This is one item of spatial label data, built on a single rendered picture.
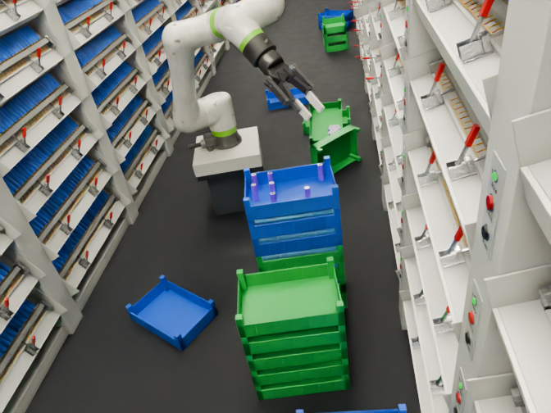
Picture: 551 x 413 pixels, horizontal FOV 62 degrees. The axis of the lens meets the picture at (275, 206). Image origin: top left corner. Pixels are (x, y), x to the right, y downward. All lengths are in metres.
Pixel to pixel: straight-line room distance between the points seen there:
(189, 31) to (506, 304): 1.54
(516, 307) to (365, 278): 1.35
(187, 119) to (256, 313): 1.01
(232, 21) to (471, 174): 0.92
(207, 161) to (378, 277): 0.92
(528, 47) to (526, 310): 0.29
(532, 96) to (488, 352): 0.35
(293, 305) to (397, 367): 0.45
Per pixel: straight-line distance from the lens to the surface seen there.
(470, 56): 0.71
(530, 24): 0.46
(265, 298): 1.44
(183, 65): 1.92
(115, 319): 2.03
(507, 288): 0.58
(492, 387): 0.73
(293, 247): 1.56
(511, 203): 0.51
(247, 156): 2.12
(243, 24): 1.48
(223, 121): 2.17
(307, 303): 1.40
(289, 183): 1.62
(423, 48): 1.16
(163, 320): 1.93
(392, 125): 1.80
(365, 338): 1.72
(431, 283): 1.15
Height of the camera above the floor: 1.37
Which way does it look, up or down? 36 degrees down
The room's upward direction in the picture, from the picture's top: 10 degrees counter-clockwise
